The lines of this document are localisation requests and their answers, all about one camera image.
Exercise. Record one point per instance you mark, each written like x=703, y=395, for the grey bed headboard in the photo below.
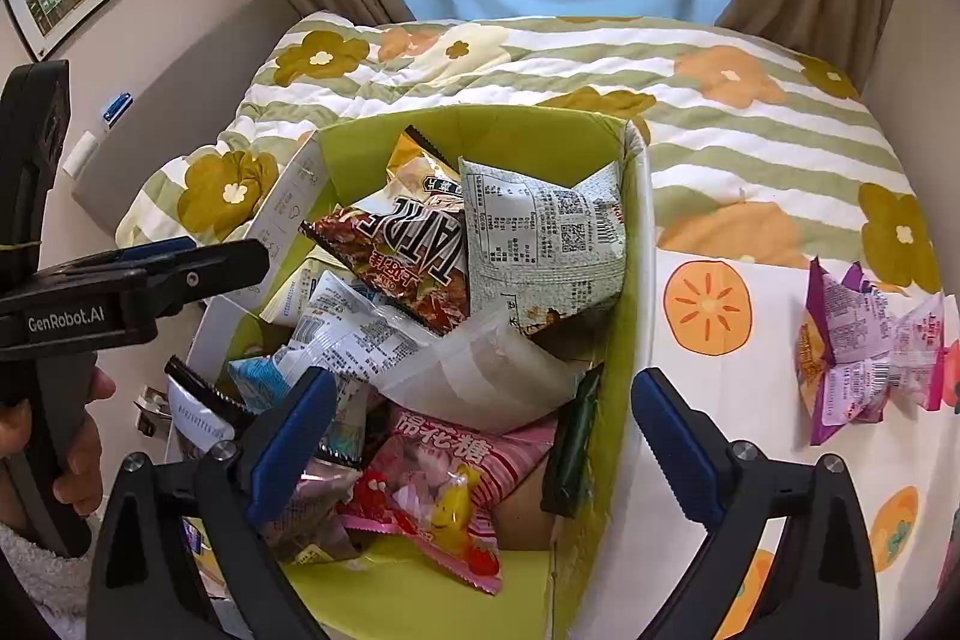
x=187, y=78

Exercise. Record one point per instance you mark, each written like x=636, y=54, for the dark red snack packet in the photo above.
x=397, y=265

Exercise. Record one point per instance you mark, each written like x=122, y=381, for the white silver printed packet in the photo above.
x=352, y=332

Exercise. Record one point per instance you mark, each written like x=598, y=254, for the left forearm fluffy white sleeve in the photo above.
x=37, y=580

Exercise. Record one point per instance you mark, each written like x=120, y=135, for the pink white snack packet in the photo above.
x=922, y=340

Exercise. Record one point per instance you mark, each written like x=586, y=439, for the small white box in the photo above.
x=80, y=153

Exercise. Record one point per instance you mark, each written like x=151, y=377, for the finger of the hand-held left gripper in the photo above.
x=217, y=272
x=157, y=248

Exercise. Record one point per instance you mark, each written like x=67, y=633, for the small blue object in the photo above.
x=116, y=108

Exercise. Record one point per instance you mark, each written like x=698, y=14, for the purple snack packet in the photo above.
x=847, y=340

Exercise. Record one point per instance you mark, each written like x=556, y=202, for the dark green snack packet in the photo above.
x=574, y=445

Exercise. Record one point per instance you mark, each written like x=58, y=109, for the floral striped blanket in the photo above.
x=675, y=108

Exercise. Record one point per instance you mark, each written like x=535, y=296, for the green cardboard box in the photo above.
x=525, y=145

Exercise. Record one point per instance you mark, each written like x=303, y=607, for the blue white snack packet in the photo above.
x=259, y=377

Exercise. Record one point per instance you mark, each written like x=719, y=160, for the pink marshmallow packet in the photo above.
x=420, y=460

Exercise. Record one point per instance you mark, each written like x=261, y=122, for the white packet black zigzag edge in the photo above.
x=199, y=422

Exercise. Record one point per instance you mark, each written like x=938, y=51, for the pale grey printed snack packet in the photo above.
x=540, y=265

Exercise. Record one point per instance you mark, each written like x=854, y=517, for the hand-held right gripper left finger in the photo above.
x=292, y=437

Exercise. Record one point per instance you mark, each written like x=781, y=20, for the beige snack packet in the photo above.
x=291, y=296

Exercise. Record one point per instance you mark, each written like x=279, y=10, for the clear plastic bag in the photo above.
x=480, y=377

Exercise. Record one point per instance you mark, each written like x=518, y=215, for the dark glossy snack packet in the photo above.
x=315, y=512

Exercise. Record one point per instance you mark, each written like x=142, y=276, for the person's left hand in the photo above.
x=82, y=460

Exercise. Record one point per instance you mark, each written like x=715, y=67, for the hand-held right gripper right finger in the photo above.
x=675, y=445

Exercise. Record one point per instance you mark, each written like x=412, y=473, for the yellow snack packet black edge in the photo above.
x=412, y=168

